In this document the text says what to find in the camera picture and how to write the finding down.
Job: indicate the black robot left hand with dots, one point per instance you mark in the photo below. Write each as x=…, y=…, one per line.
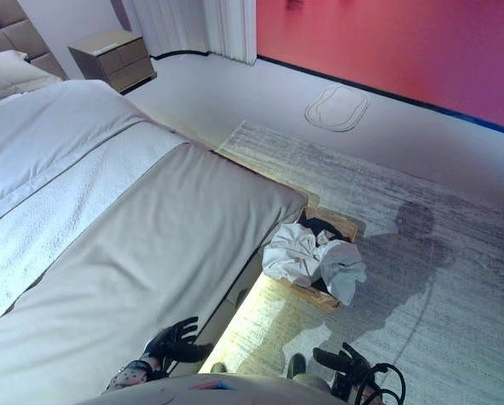
x=175, y=341

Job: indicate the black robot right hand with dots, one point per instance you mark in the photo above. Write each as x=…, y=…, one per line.
x=348, y=365

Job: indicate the plain white garment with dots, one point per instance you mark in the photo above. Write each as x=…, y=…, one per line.
x=344, y=270

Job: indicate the cream white satin garment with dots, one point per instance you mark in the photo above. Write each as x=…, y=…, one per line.
x=289, y=253

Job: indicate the black garment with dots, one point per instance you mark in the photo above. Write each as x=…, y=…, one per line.
x=319, y=230

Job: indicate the large bed with grey cover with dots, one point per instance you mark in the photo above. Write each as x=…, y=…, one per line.
x=150, y=253

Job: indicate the silver robot left leg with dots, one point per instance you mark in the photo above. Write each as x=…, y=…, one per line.
x=218, y=368

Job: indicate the silver robot leg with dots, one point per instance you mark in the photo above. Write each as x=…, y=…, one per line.
x=298, y=367
x=218, y=368

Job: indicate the silver robot right leg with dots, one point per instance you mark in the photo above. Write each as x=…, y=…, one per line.
x=298, y=367

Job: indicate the grey robot torso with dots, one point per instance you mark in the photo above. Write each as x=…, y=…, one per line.
x=218, y=390

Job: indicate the grey streaked rug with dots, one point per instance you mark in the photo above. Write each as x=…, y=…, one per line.
x=424, y=253

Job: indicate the wooden laundry box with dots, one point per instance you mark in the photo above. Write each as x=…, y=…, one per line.
x=344, y=225

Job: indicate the white duvet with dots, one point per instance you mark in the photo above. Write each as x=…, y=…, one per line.
x=57, y=147

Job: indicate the small oval floor mat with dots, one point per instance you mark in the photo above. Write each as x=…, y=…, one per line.
x=336, y=109

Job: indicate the brown two-drawer nightstand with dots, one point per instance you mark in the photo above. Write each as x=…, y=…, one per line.
x=116, y=63

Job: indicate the plain white pillow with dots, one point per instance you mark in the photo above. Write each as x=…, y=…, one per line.
x=11, y=71

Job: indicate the white pleated curtain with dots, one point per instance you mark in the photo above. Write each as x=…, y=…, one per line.
x=192, y=25

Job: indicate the tufted beige headboard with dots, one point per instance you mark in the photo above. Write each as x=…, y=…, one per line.
x=7, y=25

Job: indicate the beige upholstered bed frame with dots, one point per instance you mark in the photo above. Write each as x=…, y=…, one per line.
x=239, y=291

